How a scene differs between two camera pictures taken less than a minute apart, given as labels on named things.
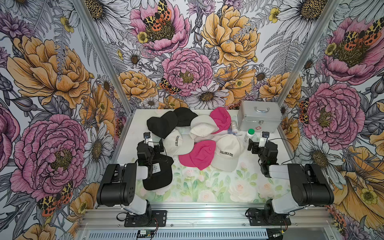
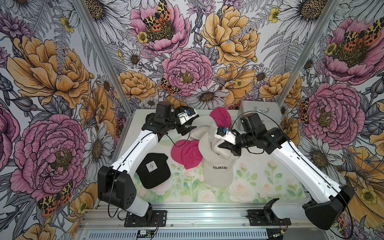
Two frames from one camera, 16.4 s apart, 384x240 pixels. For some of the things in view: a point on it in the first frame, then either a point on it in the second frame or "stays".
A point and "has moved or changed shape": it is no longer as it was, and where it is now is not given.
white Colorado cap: x=177 y=144 to x=208 y=146
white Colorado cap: x=229 y=149 has moved or changed shape
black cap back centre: x=184 y=116 stays
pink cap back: x=222 y=117 stays
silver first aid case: x=265 y=116 stays
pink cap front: x=201 y=156 to x=187 y=153
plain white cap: x=202 y=126 stays
